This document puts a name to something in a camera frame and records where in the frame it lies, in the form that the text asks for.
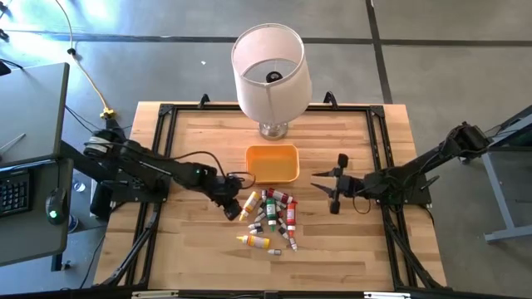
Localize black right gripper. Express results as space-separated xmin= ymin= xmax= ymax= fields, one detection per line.
xmin=310 ymin=152 xmax=367 ymax=216

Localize black keyboard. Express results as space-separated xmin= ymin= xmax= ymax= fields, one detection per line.
xmin=0 ymin=169 xmax=33 ymax=218

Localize large yellow food colouring bottle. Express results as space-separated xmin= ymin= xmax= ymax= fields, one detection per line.
xmin=239 ymin=190 xmax=262 ymax=223
xmin=235 ymin=234 xmax=271 ymax=250

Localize large orange-red colouring bottle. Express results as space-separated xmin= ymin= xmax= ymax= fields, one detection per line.
xmin=286 ymin=200 xmax=298 ymax=238

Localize large green food colouring bottle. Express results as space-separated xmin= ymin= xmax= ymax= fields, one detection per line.
xmin=265 ymin=197 xmax=278 ymax=233

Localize table lamp with white shade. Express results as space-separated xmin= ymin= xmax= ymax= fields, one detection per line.
xmin=230 ymin=22 xmax=313 ymax=141

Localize yellow plastic bin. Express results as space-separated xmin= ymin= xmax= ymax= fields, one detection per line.
xmin=244 ymin=144 xmax=301 ymax=185

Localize large dark red colouring bottle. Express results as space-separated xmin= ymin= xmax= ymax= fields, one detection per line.
xmin=266 ymin=187 xmax=295 ymax=205

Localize grey metal table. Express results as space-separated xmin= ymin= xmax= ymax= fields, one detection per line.
xmin=459 ymin=103 xmax=532 ymax=244

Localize black aluminium table frame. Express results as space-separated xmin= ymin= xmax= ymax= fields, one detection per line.
xmin=99 ymin=102 xmax=444 ymax=292

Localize black power supply box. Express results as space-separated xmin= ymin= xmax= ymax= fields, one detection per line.
xmin=89 ymin=182 xmax=116 ymax=221

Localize silver pen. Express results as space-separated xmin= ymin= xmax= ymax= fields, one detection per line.
xmin=0 ymin=132 xmax=27 ymax=153

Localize yellow extension cable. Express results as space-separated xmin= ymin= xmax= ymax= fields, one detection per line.
xmin=53 ymin=0 xmax=117 ymax=120

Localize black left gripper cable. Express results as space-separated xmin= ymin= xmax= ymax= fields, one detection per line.
xmin=168 ymin=149 xmax=258 ymax=191

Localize black computer mouse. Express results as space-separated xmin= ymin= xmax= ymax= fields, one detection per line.
xmin=44 ymin=186 xmax=69 ymax=227

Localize silver metal bracket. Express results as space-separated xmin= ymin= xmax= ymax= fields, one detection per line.
xmin=131 ymin=290 xmax=180 ymax=299
xmin=363 ymin=292 xmax=412 ymax=299

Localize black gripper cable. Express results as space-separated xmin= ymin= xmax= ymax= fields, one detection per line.
xmin=168 ymin=149 xmax=258 ymax=191
xmin=352 ymin=195 xmax=372 ymax=216

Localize grey desk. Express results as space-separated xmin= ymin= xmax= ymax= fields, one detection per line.
xmin=0 ymin=158 xmax=75 ymax=267
xmin=0 ymin=61 xmax=71 ymax=169

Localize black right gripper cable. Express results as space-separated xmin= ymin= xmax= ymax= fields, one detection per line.
xmin=352 ymin=195 xmax=372 ymax=216

